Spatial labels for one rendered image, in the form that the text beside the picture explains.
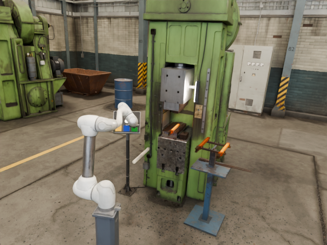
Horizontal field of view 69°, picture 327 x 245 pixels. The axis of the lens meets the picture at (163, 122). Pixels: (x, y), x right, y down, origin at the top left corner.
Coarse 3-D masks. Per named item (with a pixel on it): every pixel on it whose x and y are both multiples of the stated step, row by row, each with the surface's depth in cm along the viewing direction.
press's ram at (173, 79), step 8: (168, 72) 282; (176, 72) 279; (184, 72) 275; (192, 72) 304; (168, 80) 285; (176, 80) 281; (184, 80) 278; (192, 80) 310; (168, 88) 288; (176, 88) 284; (184, 88) 281; (192, 88) 317; (160, 96) 294; (168, 96) 290; (176, 96) 287; (184, 96) 287
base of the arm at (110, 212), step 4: (116, 204) 221; (100, 208) 209; (112, 208) 212; (116, 208) 214; (120, 208) 214; (96, 212) 210; (100, 212) 210; (104, 212) 209; (108, 212) 209; (112, 212) 210; (112, 216) 208
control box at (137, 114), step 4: (116, 112) 305; (132, 112) 306; (136, 112) 307; (140, 112) 307; (136, 116) 306; (140, 116) 306; (124, 120) 303; (140, 120) 309; (124, 124) 302; (116, 132) 300; (120, 132) 300; (124, 132) 300; (128, 132) 301; (132, 132) 301; (136, 132) 302
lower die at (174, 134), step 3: (171, 123) 336; (174, 123) 334; (177, 123) 331; (183, 123) 335; (168, 126) 324; (171, 126) 322; (174, 126) 319; (180, 126) 323; (165, 129) 313; (168, 129) 310; (177, 129) 311; (180, 129) 312; (162, 132) 307; (165, 132) 306; (174, 132) 301; (177, 132) 301; (162, 135) 309; (165, 135) 307; (171, 135) 304; (174, 135) 302; (177, 135) 303
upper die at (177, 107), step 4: (164, 104) 295; (168, 104) 293; (172, 104) 291; (176, 104) 290; (180, 104) 293; (184, 104) 312; (164, 108) 297; (168, 108) 295; (172, 108) 293; (176, 108) 291; (180, 108) 296
